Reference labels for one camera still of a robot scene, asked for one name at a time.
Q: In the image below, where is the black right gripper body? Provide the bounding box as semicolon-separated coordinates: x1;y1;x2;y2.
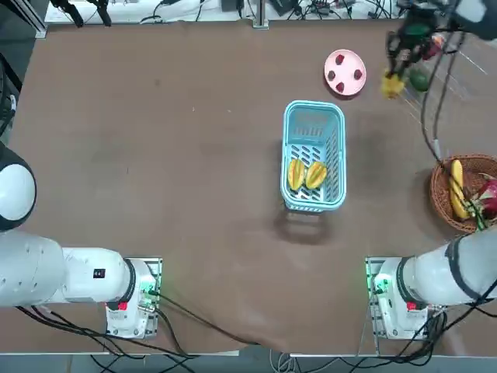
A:
398;9;442;46

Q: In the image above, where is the clear acrylic stepped display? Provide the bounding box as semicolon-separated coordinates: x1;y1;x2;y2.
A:
388;23;497;117

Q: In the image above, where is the blue plastic basket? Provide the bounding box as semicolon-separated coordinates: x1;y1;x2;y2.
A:
280;99;347;213

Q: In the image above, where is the brown wicker basket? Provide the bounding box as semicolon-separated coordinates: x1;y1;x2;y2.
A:
429;154;497;235

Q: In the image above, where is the red apple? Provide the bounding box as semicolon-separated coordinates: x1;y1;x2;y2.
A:
425;33;448;60

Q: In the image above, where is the dark green avocado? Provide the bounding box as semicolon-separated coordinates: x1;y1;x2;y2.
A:
410;68;430;92

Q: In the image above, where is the pink plate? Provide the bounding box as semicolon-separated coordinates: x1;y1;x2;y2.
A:
324;48;368;97

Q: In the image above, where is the yellow banana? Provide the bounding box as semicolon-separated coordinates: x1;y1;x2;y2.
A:
449;159;471;221

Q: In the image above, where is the pink dragon fruit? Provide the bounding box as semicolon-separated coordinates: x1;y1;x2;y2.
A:
464;173;497;232

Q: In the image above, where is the aluminium frame rail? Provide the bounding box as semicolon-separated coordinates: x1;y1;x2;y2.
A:
15;0;48;39

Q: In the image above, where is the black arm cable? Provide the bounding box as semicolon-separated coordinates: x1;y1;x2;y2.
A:
421;33;488;234

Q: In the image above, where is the black cable with white sleeve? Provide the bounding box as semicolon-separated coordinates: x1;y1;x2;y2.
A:
431;33;488;234

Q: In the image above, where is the aluminium frame post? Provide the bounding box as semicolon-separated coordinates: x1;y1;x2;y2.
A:
252;0;269;30

